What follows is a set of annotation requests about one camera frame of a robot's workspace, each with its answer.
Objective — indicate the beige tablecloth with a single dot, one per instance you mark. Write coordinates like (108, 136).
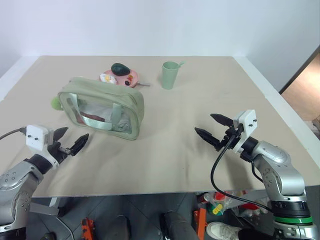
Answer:
(160, 155)

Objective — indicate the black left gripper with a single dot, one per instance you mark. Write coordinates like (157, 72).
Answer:
(58, 151)

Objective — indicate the green fuzzy ball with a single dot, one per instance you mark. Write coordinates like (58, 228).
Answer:
(55, 103)

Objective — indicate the small dark toy piece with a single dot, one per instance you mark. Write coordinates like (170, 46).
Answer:
(127, 82)

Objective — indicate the pink plate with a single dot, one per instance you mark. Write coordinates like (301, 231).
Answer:
(133, 76)

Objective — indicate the green plastic cup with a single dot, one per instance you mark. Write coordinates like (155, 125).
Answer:
(170, 76)

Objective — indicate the orange metal stand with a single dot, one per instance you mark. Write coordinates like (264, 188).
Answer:
(201, 220)

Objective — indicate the green transparent toiletry bag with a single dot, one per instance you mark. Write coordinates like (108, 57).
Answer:
(105, 100)

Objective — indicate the dark green toy avocado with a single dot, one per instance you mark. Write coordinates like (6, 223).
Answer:
(120, 69)

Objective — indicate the toy fried egg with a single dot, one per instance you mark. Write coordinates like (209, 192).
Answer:
(107, 78)

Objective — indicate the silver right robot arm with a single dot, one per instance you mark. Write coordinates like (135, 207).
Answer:
(287, 175)

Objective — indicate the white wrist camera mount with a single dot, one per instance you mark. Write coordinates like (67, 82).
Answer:
(248, 122)
(36, 136)

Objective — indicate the green plastic spoon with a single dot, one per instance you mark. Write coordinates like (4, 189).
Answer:
(180, 64)

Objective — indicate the grey metal table bracket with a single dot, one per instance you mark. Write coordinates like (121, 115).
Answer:
(41, 207)

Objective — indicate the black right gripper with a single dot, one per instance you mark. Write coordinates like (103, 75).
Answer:
(231, 136)

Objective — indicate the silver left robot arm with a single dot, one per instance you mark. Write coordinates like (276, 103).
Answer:
(15, 180)

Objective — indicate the orange black tool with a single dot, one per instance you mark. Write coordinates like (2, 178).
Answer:
(88, 228)

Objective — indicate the dark rounded shape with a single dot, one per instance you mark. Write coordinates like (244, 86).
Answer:
(178, 226)

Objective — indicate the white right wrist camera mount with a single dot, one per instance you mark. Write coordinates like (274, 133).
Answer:
(248, 122)

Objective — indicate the brown wooden board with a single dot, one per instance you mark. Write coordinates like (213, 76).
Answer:
(303, 82)

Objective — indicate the white sneaker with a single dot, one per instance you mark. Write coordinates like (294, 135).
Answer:
(221, 230)

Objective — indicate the small red toy piece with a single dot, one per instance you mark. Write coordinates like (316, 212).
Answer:
(129, 77)

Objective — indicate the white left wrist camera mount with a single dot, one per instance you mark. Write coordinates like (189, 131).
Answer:
(36, 136)

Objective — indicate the clear bag of toys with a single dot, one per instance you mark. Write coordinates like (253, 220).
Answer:
(225, 202)

